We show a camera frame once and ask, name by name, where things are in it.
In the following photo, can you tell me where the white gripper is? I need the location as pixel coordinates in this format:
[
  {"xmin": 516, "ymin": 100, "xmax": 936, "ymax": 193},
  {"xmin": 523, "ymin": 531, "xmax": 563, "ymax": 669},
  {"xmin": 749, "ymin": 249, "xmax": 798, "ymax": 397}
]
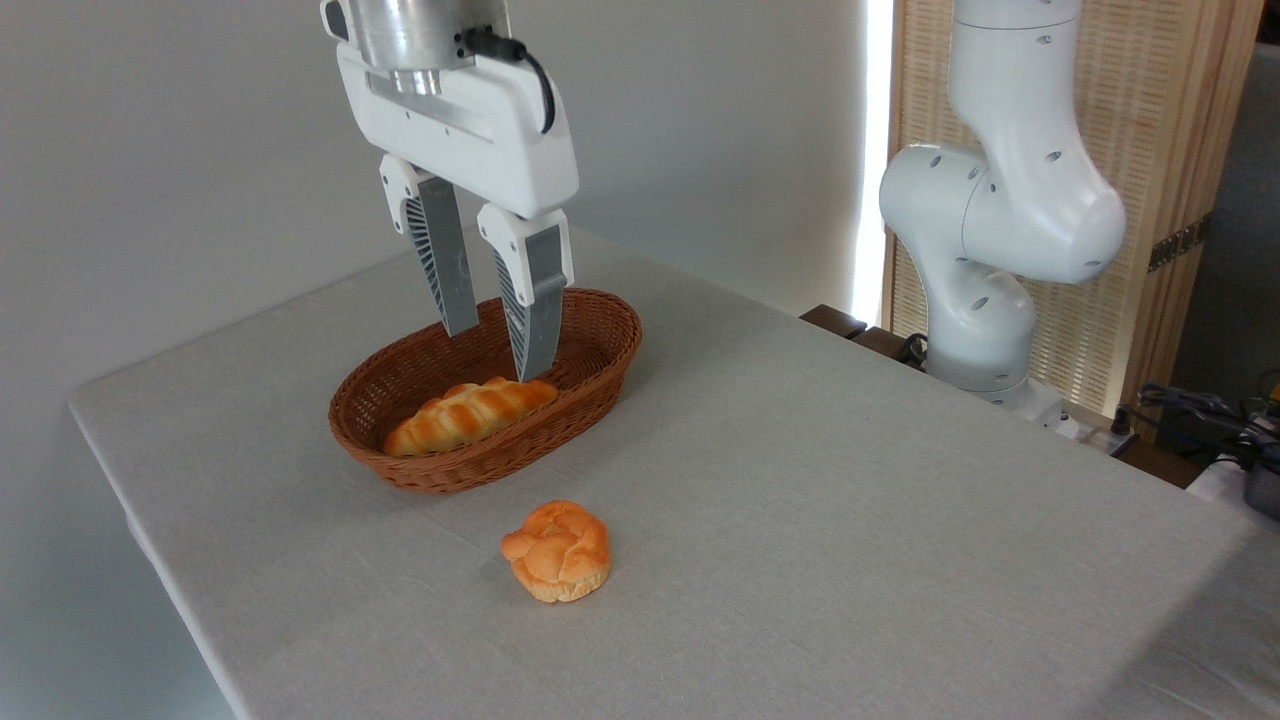
[{"xmin": 335, "ymin": 43, "xmax": 580, "ymax": 383}]

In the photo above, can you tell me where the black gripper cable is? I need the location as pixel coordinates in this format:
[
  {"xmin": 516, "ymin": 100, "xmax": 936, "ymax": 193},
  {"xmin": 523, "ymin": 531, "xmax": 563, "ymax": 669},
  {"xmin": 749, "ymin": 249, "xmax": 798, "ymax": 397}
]
[{"xmin": 462, "ymin": 27, "xmax": 556, "ymax": 134}]

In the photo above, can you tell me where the light wooden slatted screen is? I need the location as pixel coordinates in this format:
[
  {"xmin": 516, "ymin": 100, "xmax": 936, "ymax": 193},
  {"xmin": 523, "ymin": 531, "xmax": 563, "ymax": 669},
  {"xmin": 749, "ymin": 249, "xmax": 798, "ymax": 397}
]
[{"xmin": 885, "ymin": 0, "xmax": 1266, "ymax": 416}]

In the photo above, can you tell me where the brown wicker oval basket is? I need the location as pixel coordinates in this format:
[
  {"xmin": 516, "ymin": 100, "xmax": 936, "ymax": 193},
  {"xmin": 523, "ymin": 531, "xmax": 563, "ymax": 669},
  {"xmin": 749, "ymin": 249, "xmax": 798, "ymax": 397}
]
[{"xmin": 328, "ymin": 289, "xmax": 644, "ymax": 495}]

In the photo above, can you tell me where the round knotted bread roll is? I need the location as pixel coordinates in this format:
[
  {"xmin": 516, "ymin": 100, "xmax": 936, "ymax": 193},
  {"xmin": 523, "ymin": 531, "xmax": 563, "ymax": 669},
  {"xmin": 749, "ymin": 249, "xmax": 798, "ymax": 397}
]
[{"xmin": 500, "ymin": 500, "xmax": 612, "ymax": 603}]

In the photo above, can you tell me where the long braided bread loaf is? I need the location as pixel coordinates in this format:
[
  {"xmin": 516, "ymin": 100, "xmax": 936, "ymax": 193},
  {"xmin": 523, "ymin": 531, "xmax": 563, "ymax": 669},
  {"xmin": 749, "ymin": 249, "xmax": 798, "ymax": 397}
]
[{"xmin": 384, "ymin": 377, "xmax": 559, "ymax": 458}]

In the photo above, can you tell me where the dark metal screen hinge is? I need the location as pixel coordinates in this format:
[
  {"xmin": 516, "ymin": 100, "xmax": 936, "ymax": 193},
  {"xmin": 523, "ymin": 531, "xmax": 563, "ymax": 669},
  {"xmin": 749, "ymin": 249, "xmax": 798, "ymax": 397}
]
[{"xmin": 1148, "ymin": 215, "xmax": 1213, "ymax": 273}]

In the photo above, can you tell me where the black cable bundle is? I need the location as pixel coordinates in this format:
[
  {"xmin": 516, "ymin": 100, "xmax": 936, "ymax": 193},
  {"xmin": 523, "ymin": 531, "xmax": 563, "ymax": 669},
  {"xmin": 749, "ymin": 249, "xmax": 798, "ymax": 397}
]
[{"xmin": 1138, "ymin": 383, "xmax": 1280, "ymax": 471}]

